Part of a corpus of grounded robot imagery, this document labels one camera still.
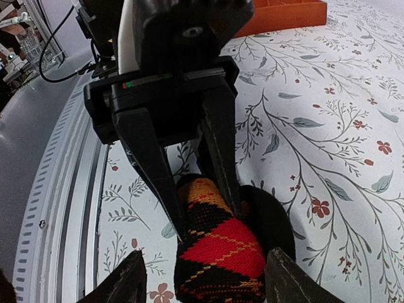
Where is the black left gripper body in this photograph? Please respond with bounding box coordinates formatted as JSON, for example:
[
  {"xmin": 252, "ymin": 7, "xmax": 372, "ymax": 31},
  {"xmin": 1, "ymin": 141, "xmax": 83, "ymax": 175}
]
[{"xmin": 83, "ymin": 56, "xmax": 239, "ymax": 145}]

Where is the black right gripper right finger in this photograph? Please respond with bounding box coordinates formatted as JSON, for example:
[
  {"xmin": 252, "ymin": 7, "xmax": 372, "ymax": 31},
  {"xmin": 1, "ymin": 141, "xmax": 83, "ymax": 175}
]
[{"xmin": 264, "ymin": 247, "xmax": 341, "ymax": 303}]

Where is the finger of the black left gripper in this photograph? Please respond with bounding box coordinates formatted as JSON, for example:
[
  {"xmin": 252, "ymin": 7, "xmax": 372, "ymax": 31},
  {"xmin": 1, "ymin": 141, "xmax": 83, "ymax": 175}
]
[
  {"xmin": 199, "ymin": 77, "xmax": 241, "ymax": 218},
  {"xmin": 113, "ymin": 108, "xmax": 186, "ymax": 241}
]

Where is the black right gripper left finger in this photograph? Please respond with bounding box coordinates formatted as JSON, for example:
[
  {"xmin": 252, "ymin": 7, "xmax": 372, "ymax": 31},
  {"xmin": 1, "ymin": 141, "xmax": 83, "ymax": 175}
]
[{"xmin": 78, "ymin": 251, "xmax": 147, "ymax": 303}]

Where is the black red orange argyle sock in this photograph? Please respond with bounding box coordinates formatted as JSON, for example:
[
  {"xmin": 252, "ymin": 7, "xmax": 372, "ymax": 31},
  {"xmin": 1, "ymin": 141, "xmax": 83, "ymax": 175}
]
[{"xmin": 174, "ymin": 174, "xmax": 296, "ymax": 302}]

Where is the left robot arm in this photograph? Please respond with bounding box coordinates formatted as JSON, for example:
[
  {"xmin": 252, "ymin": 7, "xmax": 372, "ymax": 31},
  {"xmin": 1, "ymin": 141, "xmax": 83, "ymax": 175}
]
[{"xmin": 76, "ymin": 1, "xmax": 254, "ymax": 239}]

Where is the floral table mat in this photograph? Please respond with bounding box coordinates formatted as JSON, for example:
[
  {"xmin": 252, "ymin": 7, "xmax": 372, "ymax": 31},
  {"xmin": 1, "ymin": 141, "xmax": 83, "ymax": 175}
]
[{"xmin": 97, "ymin": 1, "xmax": 403, "ymax": 302}]

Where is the brown wooden compartment tray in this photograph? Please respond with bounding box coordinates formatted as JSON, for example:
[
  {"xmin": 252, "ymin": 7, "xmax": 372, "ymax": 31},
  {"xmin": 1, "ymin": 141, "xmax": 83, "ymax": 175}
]
[{"xmin": 236, "ymin": 0, "xmax": 327, "ymax": 38}]

